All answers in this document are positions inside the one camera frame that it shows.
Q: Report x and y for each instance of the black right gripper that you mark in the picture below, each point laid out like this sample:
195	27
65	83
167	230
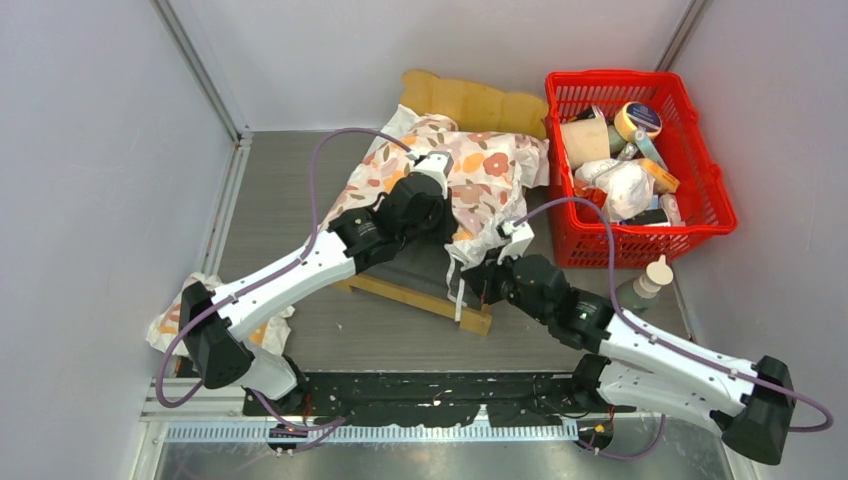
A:
483	277

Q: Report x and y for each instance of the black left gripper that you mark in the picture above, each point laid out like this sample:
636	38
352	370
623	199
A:
449	225

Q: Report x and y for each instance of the wooden pet bed frame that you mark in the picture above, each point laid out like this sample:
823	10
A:
475	107

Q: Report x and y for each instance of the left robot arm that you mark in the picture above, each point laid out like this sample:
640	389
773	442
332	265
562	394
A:
215	326

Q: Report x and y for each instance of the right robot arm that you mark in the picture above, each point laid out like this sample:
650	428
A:
629	362

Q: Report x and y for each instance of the red plastic basket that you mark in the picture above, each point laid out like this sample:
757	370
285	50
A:
626	150

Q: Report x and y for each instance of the green bottle with beige cap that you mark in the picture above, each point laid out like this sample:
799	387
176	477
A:
642	292

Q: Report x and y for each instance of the white crumpled plastic bag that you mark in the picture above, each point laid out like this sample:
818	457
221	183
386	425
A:
621	189

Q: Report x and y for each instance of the yellow tape roll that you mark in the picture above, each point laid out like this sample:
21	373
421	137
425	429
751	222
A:
637	116

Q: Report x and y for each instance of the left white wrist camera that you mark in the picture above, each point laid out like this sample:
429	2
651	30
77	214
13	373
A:
436	165

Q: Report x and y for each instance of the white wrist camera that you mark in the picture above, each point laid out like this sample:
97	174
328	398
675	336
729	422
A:
436	165
518	235

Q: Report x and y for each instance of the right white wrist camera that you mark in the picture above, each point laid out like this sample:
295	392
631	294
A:
518	235

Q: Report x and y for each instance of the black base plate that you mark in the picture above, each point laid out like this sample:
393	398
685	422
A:
433	399

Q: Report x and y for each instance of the aluminium rail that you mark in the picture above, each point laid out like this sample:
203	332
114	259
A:
217	416

